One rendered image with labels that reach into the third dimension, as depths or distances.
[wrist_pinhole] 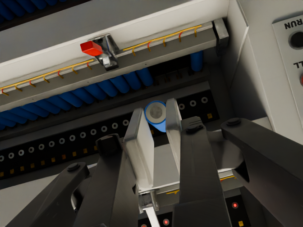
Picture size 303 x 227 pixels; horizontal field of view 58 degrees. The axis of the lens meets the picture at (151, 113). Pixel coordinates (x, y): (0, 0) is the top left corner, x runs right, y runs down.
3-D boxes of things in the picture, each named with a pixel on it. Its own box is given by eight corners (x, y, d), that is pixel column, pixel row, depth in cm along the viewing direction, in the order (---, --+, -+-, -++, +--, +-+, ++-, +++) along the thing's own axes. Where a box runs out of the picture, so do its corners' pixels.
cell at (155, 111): (172, 134, 26) (164, 127, 19) (153, 129, 26) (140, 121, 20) (176, 115, 26) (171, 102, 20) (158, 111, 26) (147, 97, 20)
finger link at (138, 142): (153, 188, 14) (140, 192, 14) (154, 143, 21) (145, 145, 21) (135, 136, 14) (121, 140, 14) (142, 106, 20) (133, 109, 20)
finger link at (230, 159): (185, 151, 12) (254, 133, 11) (179, 119, 17) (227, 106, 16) (193, 181, 12) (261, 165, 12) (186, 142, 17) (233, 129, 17)
